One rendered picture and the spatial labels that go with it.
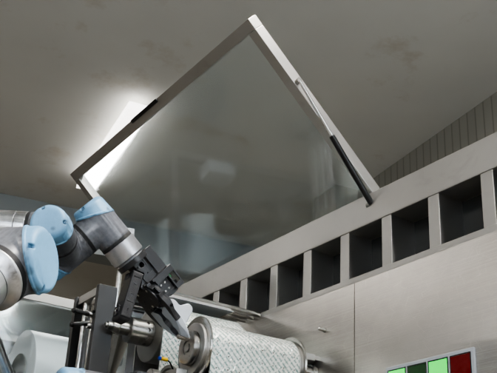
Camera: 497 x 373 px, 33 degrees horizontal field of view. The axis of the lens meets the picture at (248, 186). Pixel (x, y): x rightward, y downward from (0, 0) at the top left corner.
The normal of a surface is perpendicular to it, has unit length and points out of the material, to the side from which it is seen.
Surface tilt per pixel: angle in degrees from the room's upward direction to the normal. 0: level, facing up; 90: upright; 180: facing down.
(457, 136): 90
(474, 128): 90
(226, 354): 90
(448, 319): 90
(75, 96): 180
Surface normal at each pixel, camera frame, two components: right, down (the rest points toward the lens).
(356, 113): -0.05, 0.91
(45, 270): 0.98, -0.12
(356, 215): -0.83, -0.27
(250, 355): 0.55, -0.33
